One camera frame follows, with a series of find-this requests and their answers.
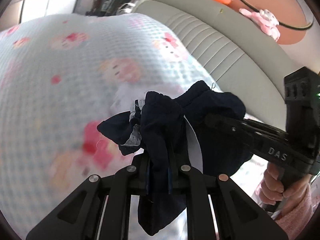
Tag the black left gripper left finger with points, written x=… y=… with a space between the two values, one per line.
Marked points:
x=99 y=208

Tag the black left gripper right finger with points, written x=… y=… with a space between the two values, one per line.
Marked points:
x=218 y=209

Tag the navy striped garment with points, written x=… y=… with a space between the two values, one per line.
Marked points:
x=158 y=125

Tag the pink fuzzy sleeve forearm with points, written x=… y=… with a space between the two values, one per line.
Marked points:
x=294 y=219

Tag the right hand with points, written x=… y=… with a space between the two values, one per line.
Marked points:
x=272 y=189

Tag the grey padded headboard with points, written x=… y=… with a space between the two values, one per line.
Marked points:
x=232 y=49

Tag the pink plush toy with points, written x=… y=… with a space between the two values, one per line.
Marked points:
x=265 y=20

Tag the checkered cartoon bed blanket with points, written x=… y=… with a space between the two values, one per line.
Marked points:
x=58 y=77

